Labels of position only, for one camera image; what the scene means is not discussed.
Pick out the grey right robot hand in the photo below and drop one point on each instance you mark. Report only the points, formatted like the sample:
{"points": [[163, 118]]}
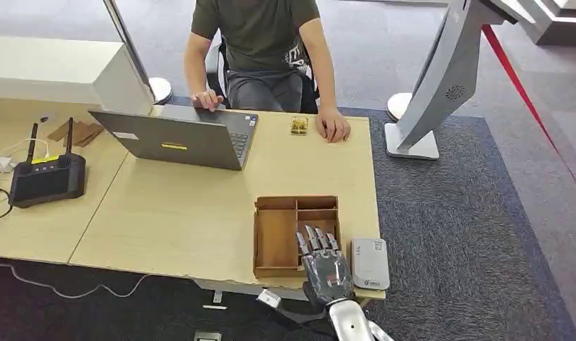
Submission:
{"points": [[327, 273]]}

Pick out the person's left hand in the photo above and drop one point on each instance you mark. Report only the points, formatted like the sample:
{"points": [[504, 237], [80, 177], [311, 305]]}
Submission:
{"points": [[334, 126]]}

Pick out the person's right hand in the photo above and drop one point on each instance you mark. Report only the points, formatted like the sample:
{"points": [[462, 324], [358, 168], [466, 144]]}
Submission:
{"points": [[207, 99]]}

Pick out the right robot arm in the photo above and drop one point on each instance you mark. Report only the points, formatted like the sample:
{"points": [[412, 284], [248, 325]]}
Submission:
{"points": [[351, 325]]}

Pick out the small gold card stack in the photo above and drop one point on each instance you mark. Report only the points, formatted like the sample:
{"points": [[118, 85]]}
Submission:
{"points": [[299, 126]]}

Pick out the black office chair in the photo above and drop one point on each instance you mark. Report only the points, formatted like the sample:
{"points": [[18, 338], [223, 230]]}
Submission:
{"points": [[309, 96]]}

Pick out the white card reader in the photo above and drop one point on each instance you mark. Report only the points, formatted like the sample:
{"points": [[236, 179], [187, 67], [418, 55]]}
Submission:
{"points": [[370, 263]]}

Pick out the grey laptop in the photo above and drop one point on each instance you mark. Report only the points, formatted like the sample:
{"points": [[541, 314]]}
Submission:
{"points": [[174, 141]]}

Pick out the wooden card box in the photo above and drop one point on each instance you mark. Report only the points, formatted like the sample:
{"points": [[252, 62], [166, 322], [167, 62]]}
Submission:
{"points": [[276, 240]]}

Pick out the round silver stanchion base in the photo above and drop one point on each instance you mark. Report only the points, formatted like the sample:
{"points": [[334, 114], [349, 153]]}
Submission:
{"points": [[398, 106]]}

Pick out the person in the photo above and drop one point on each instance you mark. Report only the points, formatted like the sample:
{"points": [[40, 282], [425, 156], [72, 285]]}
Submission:
{"points": [[254, 37]]}

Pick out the silver stanchion pole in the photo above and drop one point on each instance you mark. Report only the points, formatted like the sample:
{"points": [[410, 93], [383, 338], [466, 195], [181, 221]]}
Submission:
{"points": [[127, 42]]}

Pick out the grey kiosk stand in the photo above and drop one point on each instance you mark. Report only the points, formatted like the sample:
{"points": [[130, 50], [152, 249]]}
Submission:
{"points": [[445, 84]]}

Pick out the brown cardboard pieces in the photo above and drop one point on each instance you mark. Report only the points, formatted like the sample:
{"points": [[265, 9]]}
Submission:
{"points": [[78, 132]]}

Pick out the dark grey floor rug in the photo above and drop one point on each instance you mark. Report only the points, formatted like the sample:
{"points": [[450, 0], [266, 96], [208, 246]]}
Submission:
{"points": [[457, 235]]}

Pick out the metal floor socket plate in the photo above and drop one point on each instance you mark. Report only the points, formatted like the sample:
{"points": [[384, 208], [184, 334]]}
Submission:
{"points": [[207, 336]]}

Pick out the white counter cabinet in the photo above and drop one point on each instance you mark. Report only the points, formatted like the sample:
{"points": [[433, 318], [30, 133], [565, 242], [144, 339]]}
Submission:
{"points": [[57, 70]]}

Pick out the black router with antennas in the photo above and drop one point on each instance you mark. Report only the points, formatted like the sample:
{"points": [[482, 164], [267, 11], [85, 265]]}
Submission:
{"points": [[47, 181]]}

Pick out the white display plinth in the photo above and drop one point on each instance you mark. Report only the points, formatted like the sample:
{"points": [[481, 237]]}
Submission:
{"points": [[556, 23]]}

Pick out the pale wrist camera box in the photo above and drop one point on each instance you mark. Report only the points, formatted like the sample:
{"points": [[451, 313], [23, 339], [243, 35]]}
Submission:
{"points": [[269, 299]]}

